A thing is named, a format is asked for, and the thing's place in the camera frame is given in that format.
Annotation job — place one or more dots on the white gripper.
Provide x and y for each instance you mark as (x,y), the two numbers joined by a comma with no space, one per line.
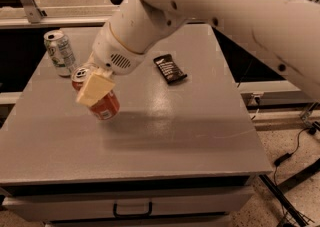
(112,53)

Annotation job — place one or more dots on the red coke can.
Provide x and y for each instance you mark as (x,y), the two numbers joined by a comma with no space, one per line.
(109,105)

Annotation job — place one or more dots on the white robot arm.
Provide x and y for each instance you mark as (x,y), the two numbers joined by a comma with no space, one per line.
(283,34)

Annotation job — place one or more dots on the white green soda can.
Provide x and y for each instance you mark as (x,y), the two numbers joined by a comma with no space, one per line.
(60,52)

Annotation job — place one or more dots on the black snack bar wrapper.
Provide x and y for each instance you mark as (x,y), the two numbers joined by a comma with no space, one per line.
(169,69)

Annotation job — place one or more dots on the grey drawer with black handle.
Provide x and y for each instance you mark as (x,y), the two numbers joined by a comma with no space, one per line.
(48,208)

